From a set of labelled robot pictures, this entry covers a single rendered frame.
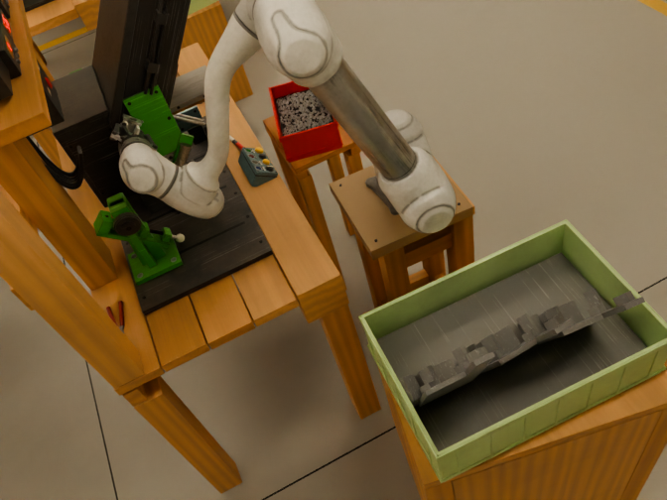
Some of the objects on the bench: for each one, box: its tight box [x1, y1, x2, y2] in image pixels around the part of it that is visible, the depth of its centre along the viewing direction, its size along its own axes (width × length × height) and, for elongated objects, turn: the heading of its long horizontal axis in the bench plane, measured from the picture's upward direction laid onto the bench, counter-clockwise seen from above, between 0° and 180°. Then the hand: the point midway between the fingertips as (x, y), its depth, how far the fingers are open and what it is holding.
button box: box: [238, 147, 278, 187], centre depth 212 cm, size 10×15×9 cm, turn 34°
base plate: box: [121, 106, 273, 315], centre depth 222 cm, size 42×110×2 cm, turn 34°
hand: (130, 128), depth 188 cm, fingers closed on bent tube, 3 cm apart
